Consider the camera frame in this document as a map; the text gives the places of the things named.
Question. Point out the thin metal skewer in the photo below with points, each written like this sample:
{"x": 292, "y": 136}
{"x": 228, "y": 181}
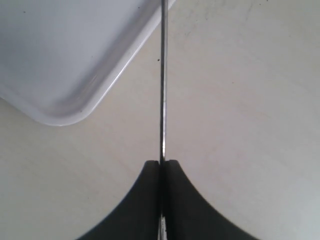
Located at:
{"x": 163, "y": 112}

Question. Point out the white plastic tray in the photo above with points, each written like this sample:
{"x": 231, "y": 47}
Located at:
{"x": 59, "y": 58}

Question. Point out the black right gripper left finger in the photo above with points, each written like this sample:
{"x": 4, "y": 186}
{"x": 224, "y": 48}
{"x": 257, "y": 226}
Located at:
{"x": 137, "y": 216}

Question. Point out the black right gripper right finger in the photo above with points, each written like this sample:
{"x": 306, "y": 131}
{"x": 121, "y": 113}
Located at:
{"x": 188, "y": 216}

